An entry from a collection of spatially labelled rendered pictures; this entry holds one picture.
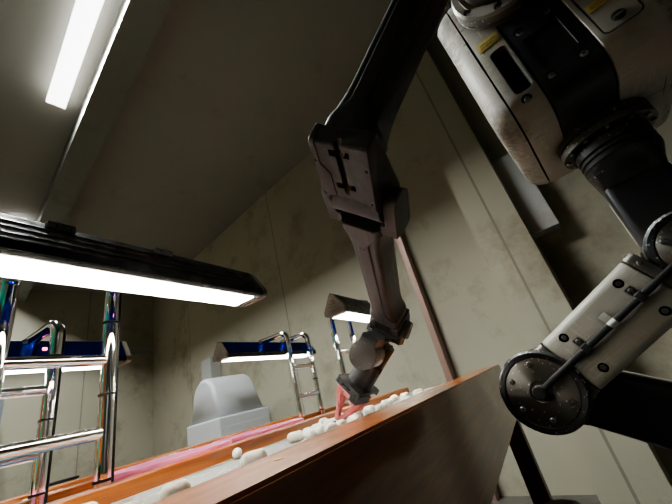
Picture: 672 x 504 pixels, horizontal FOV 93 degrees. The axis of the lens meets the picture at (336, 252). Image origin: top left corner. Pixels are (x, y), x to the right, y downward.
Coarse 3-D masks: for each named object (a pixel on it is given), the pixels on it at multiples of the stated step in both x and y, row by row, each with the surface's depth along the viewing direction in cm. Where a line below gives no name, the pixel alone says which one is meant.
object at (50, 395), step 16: (32, 336) 78; (64, 336) 74; (48, 352) 71; (48, 384) 68; (48, 400) 67; (48, 416) 66; (48, 432) 65; (0, 464) 58; (16, 464) 60; (48, 464) 63; (32, 480) 61; (48, 480) 63; (32, 496) 60
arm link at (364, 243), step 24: (408, 192) 39; (336, 216) 45; (360, 216) 44; (384, 216) 39; (408, 216) 42; (360, 240) 45; (384, 240) 45; (360, 264) 51; (384, 264) 49; (384, 288) 54; (384, 312) 62; (408, 312) 68
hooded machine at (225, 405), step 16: (208, 384) 312; (224, 384) 317; (240, 384) 328; (208, 400) 306; (224, 400) 304; (240, 400) 314; (256, 400) 325; (192, 416) 321; (208, 416) 301; (224, 416) 289; (240, 416) 298; (256, 416) 309; (192, 432) 309; (208, 432) 291; (224, 432) 281
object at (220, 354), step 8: (216, 344) 129; (224, 344) 129; (232, 344) 132; (240, 344) 136; (248, 344) 140; (256, 344) 144; (264, 344) 148; (272, 344) 152; (280, 344) 157; (296, 344) 167; (304, 344) 173; (216, 352) 127; (224, 352) 125; (232, 352) 128; (240, 352) 131; (248, 352) 135; (256, 352) 138; (264, 352) 142; (272, 352) 146; (280, 352) 151; (296, 352) 161; (304, 352) 166; (216, 360) 126; (224, 360) 129
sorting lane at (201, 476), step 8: (264, 448) 68; (272, 448) 64; (280, 448) 60; (216, 464) 60; (224, 464) 58; (232, 464) 55; (200, 472) 56; (208, 472) 53; (216, 472) 50; (224, 472) 48; (176, 480) 53; (192, 480) 48; (200, 480) 46; (152, 488) 50; (160, 488) 49; (136, 496) 47; (144, 496) 45; (152, 496) 43
